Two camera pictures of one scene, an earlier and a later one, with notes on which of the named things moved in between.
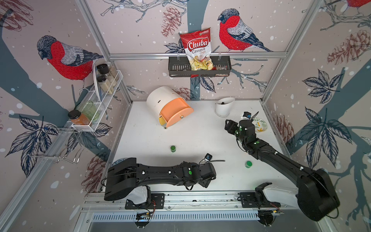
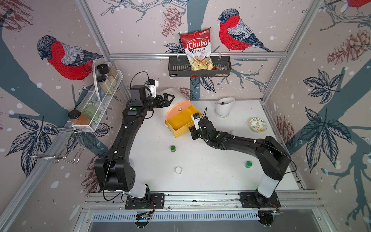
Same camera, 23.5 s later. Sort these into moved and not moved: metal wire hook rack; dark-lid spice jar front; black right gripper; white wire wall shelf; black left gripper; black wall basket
Moved: black left gripper; black right gripper
Not moved: metal wire hook rack; white wire wall shelf; black wall basket; dark-lid spice jar front
